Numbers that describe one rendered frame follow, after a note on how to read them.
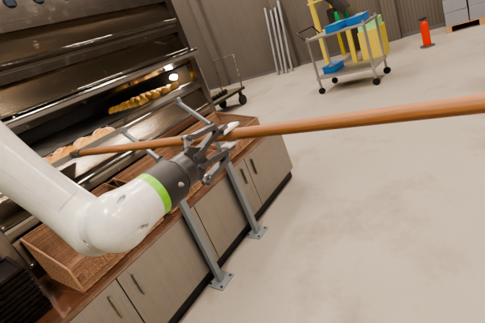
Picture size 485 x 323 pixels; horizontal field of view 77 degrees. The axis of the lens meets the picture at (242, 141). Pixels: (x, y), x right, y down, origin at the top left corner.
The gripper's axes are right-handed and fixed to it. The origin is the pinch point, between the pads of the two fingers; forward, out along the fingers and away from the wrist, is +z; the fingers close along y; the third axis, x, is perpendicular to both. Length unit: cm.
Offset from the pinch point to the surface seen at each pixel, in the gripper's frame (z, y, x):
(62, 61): 42, -46, -155
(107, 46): 76, -48, -155
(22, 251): -30, 43, -155
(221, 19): 756, -90, -587
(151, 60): 105, -29, -154
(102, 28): 80, -60, -156
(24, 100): 11, -32, -154
